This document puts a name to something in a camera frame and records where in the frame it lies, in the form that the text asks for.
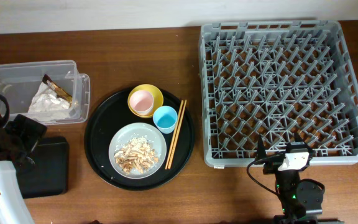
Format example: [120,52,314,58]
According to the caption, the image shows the wooden chopstick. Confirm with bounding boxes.
[165,100,184,170]
[168,100,187,169]

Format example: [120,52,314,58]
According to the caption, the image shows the blue cup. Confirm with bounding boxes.
[152,106,178,134]

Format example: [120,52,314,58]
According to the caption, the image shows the grey plate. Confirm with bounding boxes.
[109,123,167,179]

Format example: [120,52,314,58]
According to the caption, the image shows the yellow bowl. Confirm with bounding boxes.
[127,84,163,118]

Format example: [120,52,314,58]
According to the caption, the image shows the pink cup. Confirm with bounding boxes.
[129,90,154,116]

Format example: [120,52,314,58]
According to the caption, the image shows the brown gold snack wrapper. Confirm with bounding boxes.
[42,74,73,104]

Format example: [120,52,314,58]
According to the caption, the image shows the white napkin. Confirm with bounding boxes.
[27,83,70,122]

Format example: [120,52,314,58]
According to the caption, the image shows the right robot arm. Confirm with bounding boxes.
[253,133,325,224]

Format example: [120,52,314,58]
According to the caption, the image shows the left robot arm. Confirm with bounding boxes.
[0,94,47,223]

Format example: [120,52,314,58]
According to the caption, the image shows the grey plastic dishwasher rack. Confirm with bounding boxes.
[199,21,358,169]

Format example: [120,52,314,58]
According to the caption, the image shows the clear plastic waste bin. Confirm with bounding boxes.
[0,60,90,125]

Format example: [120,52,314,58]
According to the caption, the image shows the food scraps on plate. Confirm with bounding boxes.
[113,136,159,174]

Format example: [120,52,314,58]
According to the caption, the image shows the round black serving tray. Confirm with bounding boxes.
[84,88,196,191]

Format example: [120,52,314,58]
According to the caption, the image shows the black rectangular tray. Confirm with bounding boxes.
[15,136,70,198]

